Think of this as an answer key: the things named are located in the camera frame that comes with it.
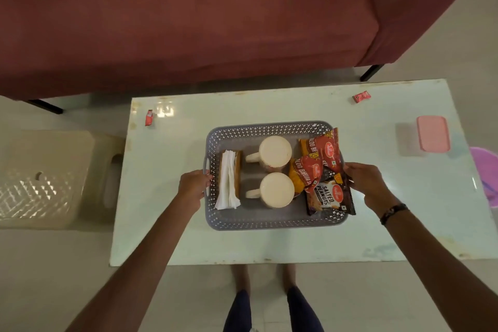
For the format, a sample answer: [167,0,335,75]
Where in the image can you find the person's left hand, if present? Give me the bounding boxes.
[177,169,214,210]

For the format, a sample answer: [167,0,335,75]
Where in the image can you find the person's right hand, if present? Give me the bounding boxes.
[343,162,400,216]

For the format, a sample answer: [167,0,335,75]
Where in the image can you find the grey perforated plastic tray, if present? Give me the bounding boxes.
[203,121,349,231]

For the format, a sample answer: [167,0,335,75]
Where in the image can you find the person's right forearm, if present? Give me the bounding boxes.
[382,207,498,332]

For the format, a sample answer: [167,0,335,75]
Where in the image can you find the person's left forearm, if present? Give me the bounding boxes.
[65,195,200,332]

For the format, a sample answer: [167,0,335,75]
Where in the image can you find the white paper napkins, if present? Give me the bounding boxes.
[215,150,241,210]

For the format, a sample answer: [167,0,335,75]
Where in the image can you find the wooden napkin holder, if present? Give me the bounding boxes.
[217,150,244,200]

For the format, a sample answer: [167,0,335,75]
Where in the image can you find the dark brown peanut packet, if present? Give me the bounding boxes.
[305,172,356,216]

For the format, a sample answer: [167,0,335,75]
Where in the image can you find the red and yellow snack packet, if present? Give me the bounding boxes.
[288,155,324,194]

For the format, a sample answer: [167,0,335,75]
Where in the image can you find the white mug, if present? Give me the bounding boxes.
[245,135,293,173]
[245,172,295,210]

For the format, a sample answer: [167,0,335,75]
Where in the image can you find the pink plastic lidded box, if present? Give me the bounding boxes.
[416,115,452,153]

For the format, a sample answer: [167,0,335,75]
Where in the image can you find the person's left leg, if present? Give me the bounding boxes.
[223,265,253,332]

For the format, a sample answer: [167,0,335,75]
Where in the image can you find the person's leg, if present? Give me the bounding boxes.
[282,264,324,332]
[223,265,253,332]

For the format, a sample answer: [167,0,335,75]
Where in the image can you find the purple plastic stool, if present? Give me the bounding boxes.
[469,147,498,209]

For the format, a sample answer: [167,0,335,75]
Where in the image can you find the person's right leg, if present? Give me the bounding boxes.
[282,264,324,332]

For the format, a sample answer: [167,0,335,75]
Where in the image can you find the maroon sofa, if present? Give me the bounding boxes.
[0,0,498,115]

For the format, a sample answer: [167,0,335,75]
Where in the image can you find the beige plastic stool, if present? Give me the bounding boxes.
[0,129,126,230]

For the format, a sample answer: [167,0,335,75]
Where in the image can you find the black wrist bracelet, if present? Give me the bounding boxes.
[380,203,409,226]

